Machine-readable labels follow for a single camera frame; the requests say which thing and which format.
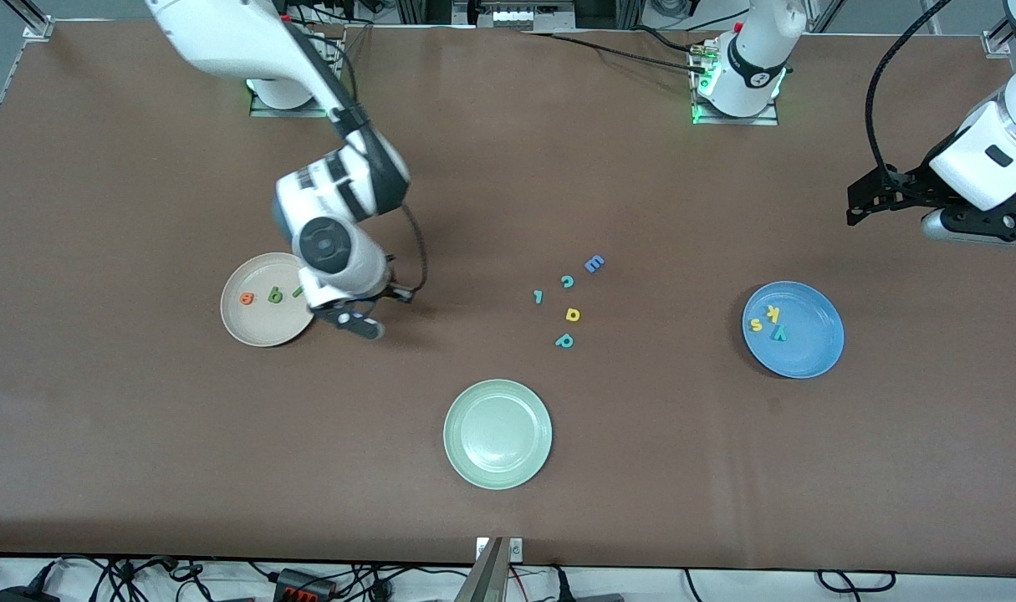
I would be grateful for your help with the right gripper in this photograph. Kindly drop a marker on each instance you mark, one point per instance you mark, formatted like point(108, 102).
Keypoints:
point(384, 292)

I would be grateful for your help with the blue foam letter E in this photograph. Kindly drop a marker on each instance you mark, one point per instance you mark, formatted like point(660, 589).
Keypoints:
point(594, 264)

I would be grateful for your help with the yellow foam letter k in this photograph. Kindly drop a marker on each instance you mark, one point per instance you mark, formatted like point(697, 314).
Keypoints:
point(773, 314)

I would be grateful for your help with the black power plug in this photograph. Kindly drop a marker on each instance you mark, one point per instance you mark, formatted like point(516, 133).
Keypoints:
point(562, 585)

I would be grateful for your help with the grey left arm base plate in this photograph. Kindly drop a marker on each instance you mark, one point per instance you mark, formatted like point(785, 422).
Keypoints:
point(758, 121)

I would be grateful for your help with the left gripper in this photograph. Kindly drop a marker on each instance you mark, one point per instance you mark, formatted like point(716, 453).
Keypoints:
point(907, 189)

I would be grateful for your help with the grey metal camera post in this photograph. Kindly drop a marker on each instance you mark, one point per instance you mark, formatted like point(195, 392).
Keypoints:
point(487, 577)

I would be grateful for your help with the pale green plate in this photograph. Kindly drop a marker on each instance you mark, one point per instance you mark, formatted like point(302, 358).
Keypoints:
point(497, 434)

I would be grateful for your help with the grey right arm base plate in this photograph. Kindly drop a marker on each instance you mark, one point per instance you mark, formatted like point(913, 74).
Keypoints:
point(290, 113)

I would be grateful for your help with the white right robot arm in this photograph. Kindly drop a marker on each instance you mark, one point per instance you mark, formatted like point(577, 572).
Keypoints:
point(223, 33)

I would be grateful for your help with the black power adapter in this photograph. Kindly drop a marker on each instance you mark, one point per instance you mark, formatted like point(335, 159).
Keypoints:
point(22, 595)

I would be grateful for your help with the white mounting bracket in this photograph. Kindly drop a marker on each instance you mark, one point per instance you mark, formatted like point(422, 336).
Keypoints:
point(516, 549)

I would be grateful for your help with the beige brown plate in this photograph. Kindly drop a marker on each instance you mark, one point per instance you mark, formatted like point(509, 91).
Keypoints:
point(261, 326)

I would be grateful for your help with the blue plate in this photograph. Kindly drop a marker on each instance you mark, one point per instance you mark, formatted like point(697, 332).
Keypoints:
point(809, 347)

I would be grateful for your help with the teal foam letter d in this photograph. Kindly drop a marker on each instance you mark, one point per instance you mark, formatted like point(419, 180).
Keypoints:
point(560, 343)

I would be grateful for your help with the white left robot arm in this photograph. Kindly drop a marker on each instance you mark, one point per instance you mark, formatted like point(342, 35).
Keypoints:
point(754, 50)

